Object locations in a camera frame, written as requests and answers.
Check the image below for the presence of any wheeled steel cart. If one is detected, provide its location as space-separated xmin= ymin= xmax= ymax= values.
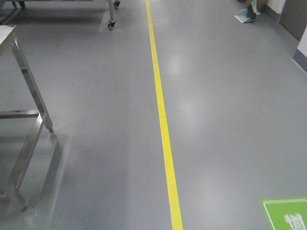
xmin=0 ymin=0 xmax=121 ymax=30

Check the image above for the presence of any green cloth on floor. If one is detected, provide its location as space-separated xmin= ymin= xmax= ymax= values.
xmin=234 ymin=0 xmax=267 ymax=23

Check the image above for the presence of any green floor safety sign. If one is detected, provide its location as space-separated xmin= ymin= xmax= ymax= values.
xmin=260 ymin=197 xmax=307 ymax=230

